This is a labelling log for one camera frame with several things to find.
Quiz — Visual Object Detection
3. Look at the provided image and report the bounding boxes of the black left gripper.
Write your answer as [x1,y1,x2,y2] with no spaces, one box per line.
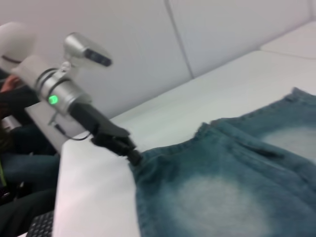
[71,101,144,165]

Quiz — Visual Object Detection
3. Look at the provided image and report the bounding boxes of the blue denim shorts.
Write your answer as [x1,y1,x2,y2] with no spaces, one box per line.
[127,86,316,237]

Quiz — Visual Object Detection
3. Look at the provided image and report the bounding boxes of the seated person dark clothes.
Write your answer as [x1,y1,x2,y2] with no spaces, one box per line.
[0,71,63,234]

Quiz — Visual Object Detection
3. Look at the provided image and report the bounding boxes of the black keyboard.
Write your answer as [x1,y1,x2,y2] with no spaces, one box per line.
[26,211,55,237]

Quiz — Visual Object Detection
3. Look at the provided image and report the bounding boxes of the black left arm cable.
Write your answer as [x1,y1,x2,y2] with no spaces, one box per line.
[48,114,92,142]

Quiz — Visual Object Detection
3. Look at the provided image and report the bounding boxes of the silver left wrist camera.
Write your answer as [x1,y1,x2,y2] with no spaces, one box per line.
[63,32,112,68]

